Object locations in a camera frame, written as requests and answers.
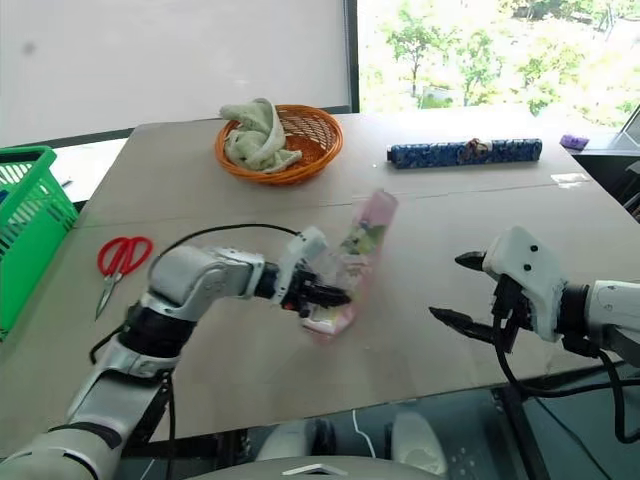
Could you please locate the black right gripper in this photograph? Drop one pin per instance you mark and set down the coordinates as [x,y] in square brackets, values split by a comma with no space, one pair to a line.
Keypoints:
[515,307]

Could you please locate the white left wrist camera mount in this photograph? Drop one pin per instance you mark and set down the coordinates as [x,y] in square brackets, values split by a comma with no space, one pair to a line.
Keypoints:
[305,246]

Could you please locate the pink floral plastic package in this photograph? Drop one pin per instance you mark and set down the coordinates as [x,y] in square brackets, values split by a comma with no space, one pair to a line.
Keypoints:
[371,225]

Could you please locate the blue patterned long box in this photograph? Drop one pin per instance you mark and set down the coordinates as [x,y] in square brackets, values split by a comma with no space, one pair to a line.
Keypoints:
[430,152]

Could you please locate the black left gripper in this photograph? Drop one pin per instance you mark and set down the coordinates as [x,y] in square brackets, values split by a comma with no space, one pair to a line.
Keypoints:
[296,295]

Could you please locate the small purple object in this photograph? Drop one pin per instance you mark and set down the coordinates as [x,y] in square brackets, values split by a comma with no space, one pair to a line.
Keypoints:
[574,141]

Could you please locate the white roller blind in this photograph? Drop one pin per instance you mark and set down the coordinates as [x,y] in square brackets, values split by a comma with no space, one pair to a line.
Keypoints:
[175,60]

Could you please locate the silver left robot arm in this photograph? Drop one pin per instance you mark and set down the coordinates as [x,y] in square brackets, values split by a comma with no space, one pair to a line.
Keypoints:
[200,280]

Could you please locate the pale green towel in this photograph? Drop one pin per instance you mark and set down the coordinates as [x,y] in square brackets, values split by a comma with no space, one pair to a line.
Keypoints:
[255,145]

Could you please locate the white side table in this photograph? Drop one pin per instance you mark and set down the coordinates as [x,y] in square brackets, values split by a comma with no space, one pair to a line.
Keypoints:
[95,165]

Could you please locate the dark window frame post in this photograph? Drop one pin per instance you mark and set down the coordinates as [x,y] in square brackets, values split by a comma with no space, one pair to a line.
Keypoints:
[352,50]

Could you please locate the dark furniture piece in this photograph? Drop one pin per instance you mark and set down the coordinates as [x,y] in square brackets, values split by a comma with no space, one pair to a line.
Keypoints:
[612,175]

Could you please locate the grey robot torso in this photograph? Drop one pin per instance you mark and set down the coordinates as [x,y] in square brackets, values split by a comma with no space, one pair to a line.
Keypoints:
[300,470]

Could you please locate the white rounded shape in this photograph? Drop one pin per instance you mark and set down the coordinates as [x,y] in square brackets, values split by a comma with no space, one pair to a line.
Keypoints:
[417,442]
[287,441]

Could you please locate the black table frame leg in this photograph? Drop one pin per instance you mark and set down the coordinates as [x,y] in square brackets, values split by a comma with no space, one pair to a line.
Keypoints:
[522,435]

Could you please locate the green plastic basket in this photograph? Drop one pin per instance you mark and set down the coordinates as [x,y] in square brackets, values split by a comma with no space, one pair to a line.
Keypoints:
[30,210]

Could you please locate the orange woven basket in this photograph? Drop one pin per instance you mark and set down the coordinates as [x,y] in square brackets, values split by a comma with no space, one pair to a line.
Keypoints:
[320,135]

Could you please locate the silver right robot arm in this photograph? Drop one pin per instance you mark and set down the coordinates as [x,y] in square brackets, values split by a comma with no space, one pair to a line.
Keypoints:
[615,305]

